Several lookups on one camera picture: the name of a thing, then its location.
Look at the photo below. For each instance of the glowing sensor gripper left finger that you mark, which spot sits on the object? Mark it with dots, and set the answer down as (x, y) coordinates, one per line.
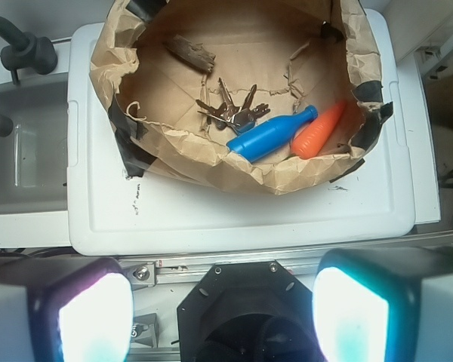
(64, 309)

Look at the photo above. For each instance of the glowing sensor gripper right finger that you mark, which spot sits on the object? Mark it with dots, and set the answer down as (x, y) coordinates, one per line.
(385, 304)

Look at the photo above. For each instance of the brown wood chip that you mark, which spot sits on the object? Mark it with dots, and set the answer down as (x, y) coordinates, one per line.
(195, 55)

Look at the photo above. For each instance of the white sink basin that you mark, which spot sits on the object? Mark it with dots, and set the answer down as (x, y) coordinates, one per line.
(33, 161)

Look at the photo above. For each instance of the white plastic bin lid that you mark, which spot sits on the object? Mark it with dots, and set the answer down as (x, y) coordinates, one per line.
(111, 214)

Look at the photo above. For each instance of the orange plastic toy carrot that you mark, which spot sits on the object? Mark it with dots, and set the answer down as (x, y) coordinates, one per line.
(309, 142)

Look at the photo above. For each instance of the blue plastic toy bottle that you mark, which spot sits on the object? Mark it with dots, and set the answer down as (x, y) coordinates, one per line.
(270, 135)

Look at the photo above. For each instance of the crumpled brown paper bag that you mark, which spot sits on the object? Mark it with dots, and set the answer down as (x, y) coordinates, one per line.
(298, 53)

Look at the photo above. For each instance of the bunch of metal keys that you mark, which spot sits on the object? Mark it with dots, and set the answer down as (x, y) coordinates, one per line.
(238, 118)

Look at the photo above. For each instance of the black faucet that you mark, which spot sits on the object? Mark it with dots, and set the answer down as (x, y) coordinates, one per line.
(25, 50)

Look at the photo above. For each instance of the aluminium frame rail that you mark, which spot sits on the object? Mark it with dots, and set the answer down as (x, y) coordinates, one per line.
(148, 271)

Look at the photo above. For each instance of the black octagonal mount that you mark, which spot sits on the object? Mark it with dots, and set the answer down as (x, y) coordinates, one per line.
(247, 312)

